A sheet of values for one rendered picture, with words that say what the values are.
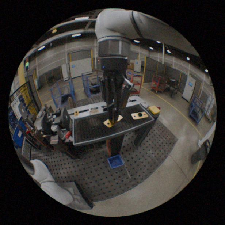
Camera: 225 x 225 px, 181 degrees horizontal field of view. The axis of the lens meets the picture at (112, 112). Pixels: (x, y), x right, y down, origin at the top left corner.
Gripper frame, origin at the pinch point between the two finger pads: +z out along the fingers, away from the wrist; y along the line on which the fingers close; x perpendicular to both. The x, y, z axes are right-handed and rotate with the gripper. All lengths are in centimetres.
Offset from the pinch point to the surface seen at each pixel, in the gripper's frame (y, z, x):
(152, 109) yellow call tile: -10.4, 4.0, -21.9
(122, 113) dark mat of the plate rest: 0.1, 4.1, -6.4
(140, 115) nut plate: -7.8, 3.5, -10.7
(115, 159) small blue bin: -7, 49, 4
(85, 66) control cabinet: 758, 11, -344
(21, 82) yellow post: 123, -39, 84
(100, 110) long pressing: 26.3, 20.0, -11.8
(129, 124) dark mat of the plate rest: -6.4, 4.1, -3.2
